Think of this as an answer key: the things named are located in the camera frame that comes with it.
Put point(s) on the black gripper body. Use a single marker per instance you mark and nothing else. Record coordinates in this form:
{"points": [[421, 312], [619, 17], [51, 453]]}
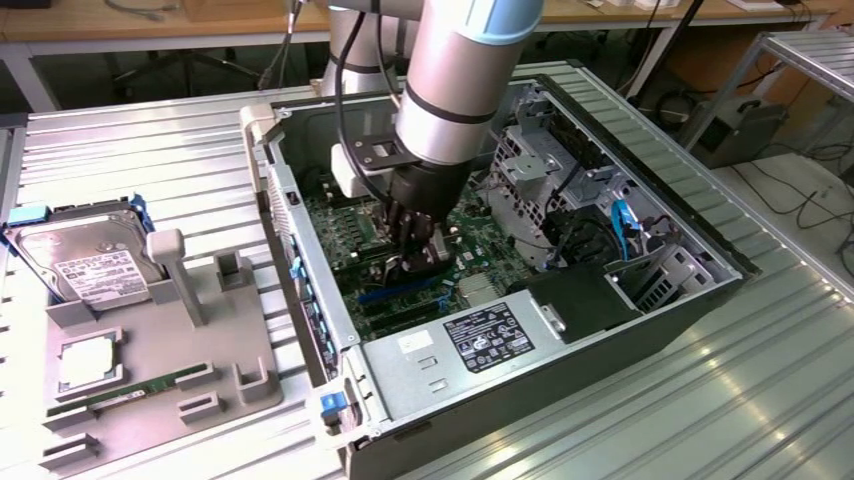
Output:
{"points": [[430, 190]]}

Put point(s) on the green GPU card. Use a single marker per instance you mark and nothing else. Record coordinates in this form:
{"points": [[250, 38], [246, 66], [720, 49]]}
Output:
{"points": [[363, 270]]}

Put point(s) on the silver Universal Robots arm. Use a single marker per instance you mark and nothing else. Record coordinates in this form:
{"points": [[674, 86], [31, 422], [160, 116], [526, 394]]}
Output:
{"points": [[454, 90]]}

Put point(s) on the blue expansion slot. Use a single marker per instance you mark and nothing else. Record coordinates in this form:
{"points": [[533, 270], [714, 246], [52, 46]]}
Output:
{"points": [[401, 291]]}

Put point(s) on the green Dell motherboard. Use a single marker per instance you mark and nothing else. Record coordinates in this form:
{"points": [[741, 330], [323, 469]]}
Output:
{"points": [[487, 250]]}

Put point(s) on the silver chipset heat sink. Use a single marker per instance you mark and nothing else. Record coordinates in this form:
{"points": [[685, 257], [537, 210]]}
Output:
{"points": [[481, 291]]}

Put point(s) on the silver perforated disk bay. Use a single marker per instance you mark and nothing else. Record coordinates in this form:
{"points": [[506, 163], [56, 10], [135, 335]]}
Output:
{"points": [[527, 165], [674, 280]]}

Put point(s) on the silver power supply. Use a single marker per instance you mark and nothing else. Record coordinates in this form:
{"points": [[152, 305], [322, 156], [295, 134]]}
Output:
{"points": [[414, 380]]}

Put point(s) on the blue case latch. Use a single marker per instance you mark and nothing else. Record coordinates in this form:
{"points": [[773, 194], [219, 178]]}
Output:
{"points": [[331, 405]]}

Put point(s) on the black open PC case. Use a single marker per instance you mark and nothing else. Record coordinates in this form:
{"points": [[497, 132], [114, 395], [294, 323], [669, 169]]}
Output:
{"points": [[534, 425]]}

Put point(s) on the grey parts rack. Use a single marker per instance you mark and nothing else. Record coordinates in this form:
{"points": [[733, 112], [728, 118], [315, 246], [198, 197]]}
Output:
{"points": [[167, 360]]}

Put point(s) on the black tripod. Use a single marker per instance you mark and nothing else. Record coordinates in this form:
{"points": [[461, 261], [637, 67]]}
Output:
{"points": [[187, 65]]}

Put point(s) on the silver hard disk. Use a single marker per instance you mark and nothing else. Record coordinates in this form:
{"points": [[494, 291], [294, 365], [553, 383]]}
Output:
{"points": [[87, 260]]}

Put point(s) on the green RAM stick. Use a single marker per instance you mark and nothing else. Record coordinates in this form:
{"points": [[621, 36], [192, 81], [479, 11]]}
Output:
{"points": [[160, 384]]}

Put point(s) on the wooden desk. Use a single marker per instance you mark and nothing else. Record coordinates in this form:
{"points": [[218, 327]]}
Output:
{"points": [[201, 27]]}

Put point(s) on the silver CPU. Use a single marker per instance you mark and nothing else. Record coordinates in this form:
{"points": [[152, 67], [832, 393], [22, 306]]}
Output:
{"points": [[90, 365]]}

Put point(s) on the blue disk caddy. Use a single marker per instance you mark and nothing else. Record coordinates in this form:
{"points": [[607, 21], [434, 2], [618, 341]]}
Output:
{"points": [[27, 216]]}

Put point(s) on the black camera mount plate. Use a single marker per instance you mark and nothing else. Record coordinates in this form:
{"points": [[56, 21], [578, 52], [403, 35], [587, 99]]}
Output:
{"points": [[381, 150]]}

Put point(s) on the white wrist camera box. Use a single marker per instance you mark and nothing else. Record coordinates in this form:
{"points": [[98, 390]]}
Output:
{"points": [[347, 175]]}

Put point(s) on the black plastic air duct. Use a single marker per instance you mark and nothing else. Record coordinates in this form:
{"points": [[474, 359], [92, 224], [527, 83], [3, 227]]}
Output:
{"points": [[581, 295]]}

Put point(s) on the aluminium frame shelf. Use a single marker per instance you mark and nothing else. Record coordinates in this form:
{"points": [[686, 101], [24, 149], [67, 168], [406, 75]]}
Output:
{"points": [[801, 55]]}

